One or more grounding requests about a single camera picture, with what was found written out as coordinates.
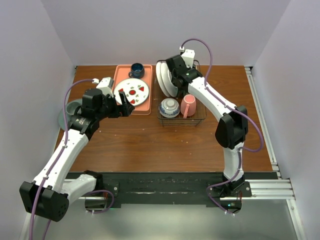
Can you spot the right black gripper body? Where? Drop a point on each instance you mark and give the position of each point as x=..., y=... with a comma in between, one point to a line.
x=173, y=80

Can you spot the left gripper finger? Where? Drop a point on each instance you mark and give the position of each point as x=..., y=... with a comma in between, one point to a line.
x=127, y=109
x=123, y=98

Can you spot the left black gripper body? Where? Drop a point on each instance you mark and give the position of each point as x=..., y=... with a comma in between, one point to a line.
x=110, y=108

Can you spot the white plate red characters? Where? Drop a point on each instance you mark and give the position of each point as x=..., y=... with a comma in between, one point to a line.
x=166, y=78

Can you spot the green rim white plate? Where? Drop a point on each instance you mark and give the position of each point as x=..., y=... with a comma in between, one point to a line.
x=160, y=80

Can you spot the pink ceramic mug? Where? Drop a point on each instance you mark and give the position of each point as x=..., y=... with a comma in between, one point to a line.
x=188, y=106

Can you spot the blue white porcelain bowl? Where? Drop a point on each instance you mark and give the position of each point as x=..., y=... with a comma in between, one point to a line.
x=169, y=108

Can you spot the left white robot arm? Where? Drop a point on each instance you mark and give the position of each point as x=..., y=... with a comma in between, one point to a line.
x=47, y=195

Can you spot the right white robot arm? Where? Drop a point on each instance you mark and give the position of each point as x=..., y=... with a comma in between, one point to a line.
x=232, y=120

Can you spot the white watermelon pattern plate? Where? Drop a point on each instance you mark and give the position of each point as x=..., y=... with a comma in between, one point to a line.
x=136, y=91

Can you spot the grey metal mug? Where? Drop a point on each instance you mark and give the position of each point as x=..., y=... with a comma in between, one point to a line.
x=71, y=107

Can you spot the pink plastic tray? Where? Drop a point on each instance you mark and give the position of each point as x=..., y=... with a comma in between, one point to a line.
x=122, y=73

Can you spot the grey green saucer plate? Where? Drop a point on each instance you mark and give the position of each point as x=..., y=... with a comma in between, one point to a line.
x=61, y=117

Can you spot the dark blue mug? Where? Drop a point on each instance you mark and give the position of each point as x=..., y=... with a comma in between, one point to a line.
x=137, y=71

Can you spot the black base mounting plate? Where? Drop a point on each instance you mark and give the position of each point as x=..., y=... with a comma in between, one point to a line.
x=168, y=188

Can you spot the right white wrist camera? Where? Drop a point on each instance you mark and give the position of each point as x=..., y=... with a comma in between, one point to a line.
x=188, y=56

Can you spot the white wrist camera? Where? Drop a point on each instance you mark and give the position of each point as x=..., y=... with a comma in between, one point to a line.
x=188, y=56
x=105, y=85

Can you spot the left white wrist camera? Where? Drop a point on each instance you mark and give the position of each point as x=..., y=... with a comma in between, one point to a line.
x=105, y=85

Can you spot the black wire dish rack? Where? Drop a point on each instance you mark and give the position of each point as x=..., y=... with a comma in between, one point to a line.
x=191, y=121

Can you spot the aluminium frame rail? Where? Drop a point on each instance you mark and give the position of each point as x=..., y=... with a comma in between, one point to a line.
x=291, y=203

